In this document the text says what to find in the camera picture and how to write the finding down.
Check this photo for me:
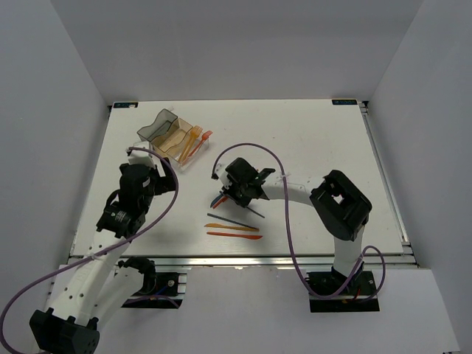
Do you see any blue plastic knife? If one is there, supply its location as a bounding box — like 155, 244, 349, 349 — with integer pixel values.
210, 193, 225, 208

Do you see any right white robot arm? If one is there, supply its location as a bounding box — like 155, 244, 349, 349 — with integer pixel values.
212, 158, 372, 294

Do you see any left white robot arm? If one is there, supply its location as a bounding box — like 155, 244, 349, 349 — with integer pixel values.
29, 159, 176, 353

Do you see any left blue corner sticker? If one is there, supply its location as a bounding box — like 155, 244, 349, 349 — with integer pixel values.
113, 102, 139, 109

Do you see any grey smoked container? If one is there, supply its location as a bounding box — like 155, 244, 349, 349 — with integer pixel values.
137, 108, 178, 148

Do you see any orange plastic fork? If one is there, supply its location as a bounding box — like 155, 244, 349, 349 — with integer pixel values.
179, 125, 202, 162

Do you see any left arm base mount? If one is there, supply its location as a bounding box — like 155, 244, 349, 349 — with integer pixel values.
117, 257, 187, 309

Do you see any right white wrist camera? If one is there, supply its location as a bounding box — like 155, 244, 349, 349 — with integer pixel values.
212, 163, 232, 190

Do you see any red plastic knife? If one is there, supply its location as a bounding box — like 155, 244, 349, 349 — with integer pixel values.
206, 232, 263, 240

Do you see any red plastic chopstick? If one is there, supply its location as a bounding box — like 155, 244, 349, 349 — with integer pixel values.
213, 196, 228, 209

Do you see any clear container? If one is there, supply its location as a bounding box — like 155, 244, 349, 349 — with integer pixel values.
170, 129, 212, 170

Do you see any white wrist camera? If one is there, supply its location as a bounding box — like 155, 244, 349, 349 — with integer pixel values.
123, 142, 161, 178
212, 163, 232, 190

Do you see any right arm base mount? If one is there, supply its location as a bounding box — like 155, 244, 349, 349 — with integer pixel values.
308, 271, 381, 313

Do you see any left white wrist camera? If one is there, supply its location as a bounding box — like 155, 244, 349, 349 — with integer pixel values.
123, 142, 161, 178

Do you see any right blue corner sticker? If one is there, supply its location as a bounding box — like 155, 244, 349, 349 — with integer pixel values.
331, 99, 358, 105

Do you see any aluminium table rail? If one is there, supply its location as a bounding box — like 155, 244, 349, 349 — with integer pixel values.
69, 254, 417, 268

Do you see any blue corner sticker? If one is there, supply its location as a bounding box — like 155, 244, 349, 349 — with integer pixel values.
331, 99, 358, 105
113, 102, 139, 109

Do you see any orange plastic knife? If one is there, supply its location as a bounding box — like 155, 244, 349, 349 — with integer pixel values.
204, 223, 260, 232

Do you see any red plastic fork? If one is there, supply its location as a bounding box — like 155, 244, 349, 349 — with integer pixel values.
187, 131, 213, 158

